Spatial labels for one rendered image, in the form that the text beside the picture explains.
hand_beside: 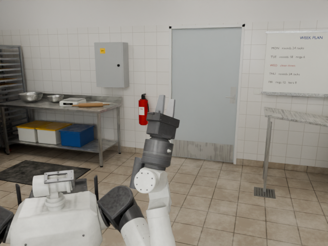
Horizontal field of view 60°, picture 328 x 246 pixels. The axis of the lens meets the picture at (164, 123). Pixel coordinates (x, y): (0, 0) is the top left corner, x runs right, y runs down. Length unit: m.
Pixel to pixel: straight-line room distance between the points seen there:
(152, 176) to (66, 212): 0.32
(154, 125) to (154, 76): 3.76
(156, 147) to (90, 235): 0.36
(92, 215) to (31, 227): 0.18
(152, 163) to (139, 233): 0.24
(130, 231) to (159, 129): 0.34
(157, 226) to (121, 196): 0.22
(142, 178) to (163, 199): 0.11
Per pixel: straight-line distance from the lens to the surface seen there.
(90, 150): 4.56
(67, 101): 4.74
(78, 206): 1.00
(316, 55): 4.35
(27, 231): 0.98
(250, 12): 4.34
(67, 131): 4.74
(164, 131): 0.84
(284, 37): 4.31
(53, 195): 0.98
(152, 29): 4.59
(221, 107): 4.43
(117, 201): 1.00
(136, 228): 0.96
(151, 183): 0.80
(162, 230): 0.84
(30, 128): 5.19
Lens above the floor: 1.68
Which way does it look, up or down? 14 degrees down
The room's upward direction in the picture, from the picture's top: straight up
